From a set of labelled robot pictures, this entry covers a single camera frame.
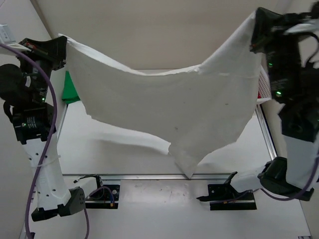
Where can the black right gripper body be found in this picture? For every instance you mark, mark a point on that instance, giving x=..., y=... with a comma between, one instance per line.
x=277, y=56

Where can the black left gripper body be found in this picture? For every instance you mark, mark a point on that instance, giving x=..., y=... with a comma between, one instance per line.
x=41, y=93

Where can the green polo t shirt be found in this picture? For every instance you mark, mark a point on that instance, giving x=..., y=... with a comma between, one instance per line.
x=69, y=94

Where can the white t shirt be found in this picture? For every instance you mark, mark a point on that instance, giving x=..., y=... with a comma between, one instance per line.
x=197, y=109

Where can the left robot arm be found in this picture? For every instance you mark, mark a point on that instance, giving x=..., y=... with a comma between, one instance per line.
x=23, y=89

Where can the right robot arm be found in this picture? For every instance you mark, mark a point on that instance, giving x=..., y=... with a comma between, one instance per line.
x=291, y=177

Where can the white plastic mesh basket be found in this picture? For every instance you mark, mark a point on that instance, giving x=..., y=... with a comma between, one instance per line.
x=264, y=87

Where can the aluminium front rail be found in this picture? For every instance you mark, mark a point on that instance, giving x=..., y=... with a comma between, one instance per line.
x=200, y=176

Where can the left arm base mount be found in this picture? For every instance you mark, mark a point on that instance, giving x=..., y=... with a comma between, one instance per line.
x=99, y=193

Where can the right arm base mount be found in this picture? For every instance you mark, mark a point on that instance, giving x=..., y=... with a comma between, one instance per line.
x=223, y=197

